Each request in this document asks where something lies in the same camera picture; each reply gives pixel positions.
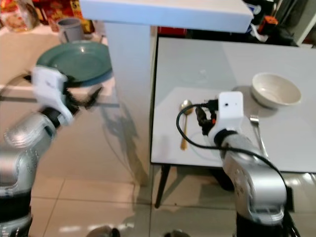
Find gold spoon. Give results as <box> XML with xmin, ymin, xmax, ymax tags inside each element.
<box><xmin>179</xmin><ymin>99</ymin><xmax>195</xmax><ymax>151</ymax></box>

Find white square table leg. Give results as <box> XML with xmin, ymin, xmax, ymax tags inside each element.
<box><xmin>103</xmin><ymin>22</ymin><xmax>158</xmax><ymax>187</ymax></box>

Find teal round plate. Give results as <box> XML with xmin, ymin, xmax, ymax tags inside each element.
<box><xmin>36</xmin><ymin>40</ymin><xmax>114</xmax><ymax>88</ymax></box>

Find dark object under table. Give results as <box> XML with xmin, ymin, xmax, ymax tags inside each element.
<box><xmin>197</xmin><ymin>167</ymin><xmax>234</xmax><ymax>192</ymax></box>

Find silver fork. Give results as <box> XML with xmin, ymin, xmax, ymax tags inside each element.
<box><xmin>249</xmin><ymin>114</ymin><xmax>270</xmax><ymax>159</ymax></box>

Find grey cup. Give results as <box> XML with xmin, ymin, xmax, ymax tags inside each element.
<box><xmin>57</xmin><ymin>18</ymin><xmax>85</xmax><ymax>44</ymax></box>

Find white bowl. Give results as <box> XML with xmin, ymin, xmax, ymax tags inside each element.
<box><xmin>250</xmin><ymin>72</ymin><xmax>302</xmax><ymax>109</ymax></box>

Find black slanted table leg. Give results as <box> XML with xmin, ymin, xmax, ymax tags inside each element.
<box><xmin>154</xmin><ymin>164</ymin><xmax>172</xmax><ymax>209</ymax></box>

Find red printed food box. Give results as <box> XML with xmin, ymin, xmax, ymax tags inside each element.
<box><xmin>36</xmin><ymin>0</ymin><xmax>95</xmax><ymax>34</ymax></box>

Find clear food packet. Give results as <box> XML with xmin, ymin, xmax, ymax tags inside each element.
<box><xmin>0</xmin><ymin>0</ymin><xmax>38</xmax><ymax>33</ymax></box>

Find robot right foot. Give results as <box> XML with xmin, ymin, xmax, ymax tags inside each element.
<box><xmin>159</xmin><ymin>229</ymin><xmax>189</xmax><ymax>237</ymax></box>

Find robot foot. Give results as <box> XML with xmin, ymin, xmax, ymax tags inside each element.
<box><xmin>88</xmin><ymin>225</ymin><xmax>120</xmax><ymax>237</ymax></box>
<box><xmin>159</xmin><ymin>229</ymin><xmax>189</xmax><ymax>237</ymax></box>

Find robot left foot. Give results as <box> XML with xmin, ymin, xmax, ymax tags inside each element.
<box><xmin>88</xmin><ymin>225</ymin><xmax>120</xmax><ymax>237</ymax></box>

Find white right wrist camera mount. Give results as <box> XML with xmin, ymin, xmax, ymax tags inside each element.
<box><xmin>208</xmin><ymin>91</ymin><xmax>244</xmax><ymax>144</ymax></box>

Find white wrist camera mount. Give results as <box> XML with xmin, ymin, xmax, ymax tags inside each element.
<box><xmin>32</xmin><ymin>66</ymin><xmax>68</xmax><ymax>122</ymax></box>
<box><xmin>208</xmin><ymin>91</ymin><xmax>244</xmax><ymax>144</ymax></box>

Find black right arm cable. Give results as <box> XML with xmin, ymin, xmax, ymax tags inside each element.
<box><xmin>176</xmin><ymin>103</ymin><xmax>301</xmax><ymax>237</ymax></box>

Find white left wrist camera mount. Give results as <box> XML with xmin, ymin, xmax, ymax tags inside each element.
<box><xmin>32</xmin><ymin>66</ymin><xmax>68</xmax><ymax>122</ymax></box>

